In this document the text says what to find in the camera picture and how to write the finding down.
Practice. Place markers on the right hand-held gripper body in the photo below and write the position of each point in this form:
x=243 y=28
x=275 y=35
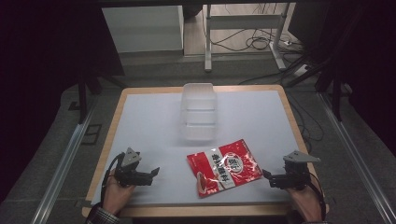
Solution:
x=297 y=177

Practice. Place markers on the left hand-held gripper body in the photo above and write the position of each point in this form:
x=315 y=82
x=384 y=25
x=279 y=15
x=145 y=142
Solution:
x=128 y=174

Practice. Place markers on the person's left hand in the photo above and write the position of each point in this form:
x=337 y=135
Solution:
x=115 y=194

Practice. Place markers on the person's right hand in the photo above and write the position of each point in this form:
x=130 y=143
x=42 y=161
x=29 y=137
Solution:
x=306 y=202

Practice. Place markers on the white table mat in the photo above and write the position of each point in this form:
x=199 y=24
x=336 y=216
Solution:
x=149 y=124

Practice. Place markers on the black floor hatch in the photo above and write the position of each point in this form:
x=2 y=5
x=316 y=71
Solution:
x=92 y=134

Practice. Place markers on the red seasoning packet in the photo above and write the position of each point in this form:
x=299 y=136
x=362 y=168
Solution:
x=211 y=177

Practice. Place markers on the clear plastic storage bin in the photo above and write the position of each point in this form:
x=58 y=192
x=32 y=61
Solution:
x=198 y=115

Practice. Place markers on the black metal stand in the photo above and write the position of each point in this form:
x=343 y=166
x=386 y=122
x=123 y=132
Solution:
x=82 y=96
x=336 y=93

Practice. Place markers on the white power strip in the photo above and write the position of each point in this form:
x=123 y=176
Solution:
x=300 y=70

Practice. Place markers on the dark curtain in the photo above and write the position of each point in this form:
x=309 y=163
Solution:
x=37 y=77
x=370 y=62

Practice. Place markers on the white cabinet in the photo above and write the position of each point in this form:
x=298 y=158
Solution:
x=143 y=28

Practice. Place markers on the aluminium floor rail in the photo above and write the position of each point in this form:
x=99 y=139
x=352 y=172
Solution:
x=62 y=165
x=358 y=158

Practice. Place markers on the white desk frame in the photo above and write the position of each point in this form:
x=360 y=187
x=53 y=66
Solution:
x=208 y=37

